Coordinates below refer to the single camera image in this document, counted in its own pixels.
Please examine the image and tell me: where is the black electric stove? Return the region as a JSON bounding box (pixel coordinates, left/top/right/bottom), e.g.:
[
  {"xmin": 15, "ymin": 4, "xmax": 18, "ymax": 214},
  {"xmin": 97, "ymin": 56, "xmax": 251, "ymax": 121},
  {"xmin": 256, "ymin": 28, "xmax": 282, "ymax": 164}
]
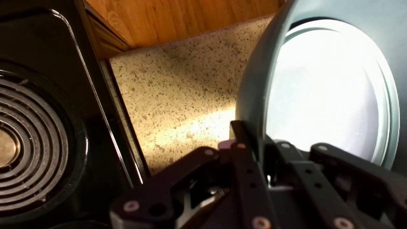
[{"xmin": 0, "ymin": 0, "xmax": 151, "ymax": 229}]

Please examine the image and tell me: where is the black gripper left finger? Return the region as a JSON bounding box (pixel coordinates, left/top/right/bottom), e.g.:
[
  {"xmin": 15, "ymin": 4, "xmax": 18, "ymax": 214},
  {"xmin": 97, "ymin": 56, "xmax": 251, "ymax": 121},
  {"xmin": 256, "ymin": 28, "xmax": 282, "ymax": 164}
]
[{"xmin": 109, "ymin": 119, "xmax": 277, "ymax": 229}]

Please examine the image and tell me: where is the large coil burner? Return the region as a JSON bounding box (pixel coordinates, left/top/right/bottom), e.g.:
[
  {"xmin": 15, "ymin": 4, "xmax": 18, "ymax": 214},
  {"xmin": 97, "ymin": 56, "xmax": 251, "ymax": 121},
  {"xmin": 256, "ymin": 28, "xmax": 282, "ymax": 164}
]
[{"xmin": 0, "ymin": 62, "xmax": 89, "ymax": 224}]

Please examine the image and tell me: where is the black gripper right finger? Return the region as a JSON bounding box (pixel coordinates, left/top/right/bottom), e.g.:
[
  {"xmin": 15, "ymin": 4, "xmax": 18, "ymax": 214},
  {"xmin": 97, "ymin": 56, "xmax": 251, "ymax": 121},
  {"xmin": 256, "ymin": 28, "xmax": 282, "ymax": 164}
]
[{"xmin": 265, "ymin": 137, "xmax": 407, "ymax": 229}]

